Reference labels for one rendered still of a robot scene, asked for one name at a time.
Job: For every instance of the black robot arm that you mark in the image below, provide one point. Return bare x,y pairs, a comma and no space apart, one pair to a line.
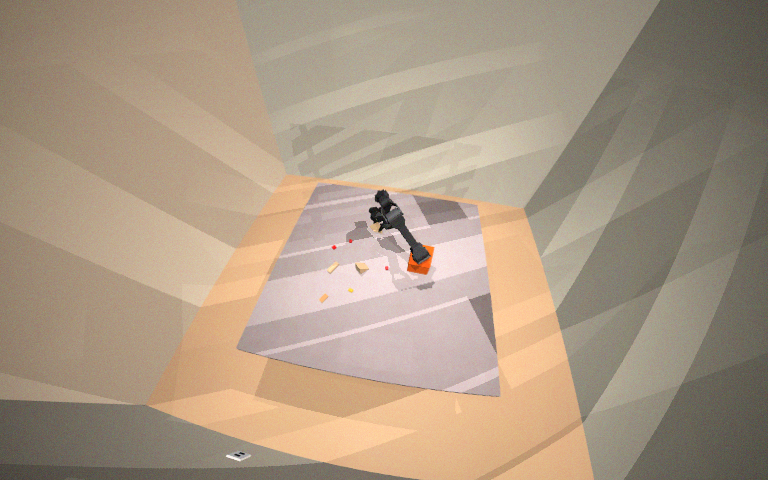
396,220

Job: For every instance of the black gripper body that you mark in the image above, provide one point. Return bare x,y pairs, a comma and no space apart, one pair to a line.
385,224

